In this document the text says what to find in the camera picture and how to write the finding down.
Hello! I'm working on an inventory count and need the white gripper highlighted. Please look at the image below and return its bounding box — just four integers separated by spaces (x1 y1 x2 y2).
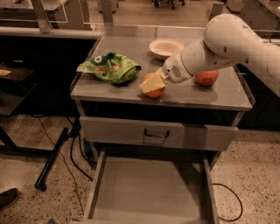
139 52 192 94

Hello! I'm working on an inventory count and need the orange fruit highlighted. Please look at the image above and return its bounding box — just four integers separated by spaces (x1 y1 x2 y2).
141 72 166 99

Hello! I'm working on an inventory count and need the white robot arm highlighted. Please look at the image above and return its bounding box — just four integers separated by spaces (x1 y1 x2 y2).
139 14 280 95

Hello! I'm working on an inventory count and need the grey metal counter cabinet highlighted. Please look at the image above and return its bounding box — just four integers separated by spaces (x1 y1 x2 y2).
70 24 256 165

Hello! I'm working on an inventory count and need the grey top drawer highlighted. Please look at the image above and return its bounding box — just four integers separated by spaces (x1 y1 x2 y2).
80 116 238 151

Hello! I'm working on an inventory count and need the open grey middle drawer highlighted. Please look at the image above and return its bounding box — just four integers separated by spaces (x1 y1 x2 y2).
71 150 220 224

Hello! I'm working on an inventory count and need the white bowl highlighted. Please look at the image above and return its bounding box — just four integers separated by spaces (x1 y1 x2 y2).
149 38 184 60

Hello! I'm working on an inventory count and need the green chip bag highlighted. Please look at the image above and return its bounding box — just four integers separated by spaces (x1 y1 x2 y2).
77 52 141 84

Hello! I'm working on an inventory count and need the red apple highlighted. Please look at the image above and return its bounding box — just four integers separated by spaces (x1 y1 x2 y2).
195 70 219 87

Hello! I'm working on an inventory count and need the dark side table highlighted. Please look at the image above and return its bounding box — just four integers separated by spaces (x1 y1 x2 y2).
0 63 51 157

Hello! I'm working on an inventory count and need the black stand leg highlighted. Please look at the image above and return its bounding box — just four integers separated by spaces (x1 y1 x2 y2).
34 128 68 192

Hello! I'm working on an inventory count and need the dark shoe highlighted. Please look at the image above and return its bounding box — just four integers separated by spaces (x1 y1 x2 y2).
0 188 20 210

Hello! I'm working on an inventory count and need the black drawer handle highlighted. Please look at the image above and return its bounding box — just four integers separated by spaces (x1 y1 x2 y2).
144 129 170 138

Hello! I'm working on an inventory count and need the black floor cable left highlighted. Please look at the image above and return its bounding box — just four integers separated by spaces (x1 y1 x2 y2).
29 113 97 217

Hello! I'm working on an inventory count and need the black floor cable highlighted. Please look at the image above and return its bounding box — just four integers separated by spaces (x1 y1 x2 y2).
212 183 244 222
29 113 97 217

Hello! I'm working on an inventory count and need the black floor cable right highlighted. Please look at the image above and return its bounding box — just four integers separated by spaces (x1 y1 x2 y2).
212 183 244 222

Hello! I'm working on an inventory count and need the grey horizontal rail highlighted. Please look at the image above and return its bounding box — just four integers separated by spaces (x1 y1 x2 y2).
0 26 102 39

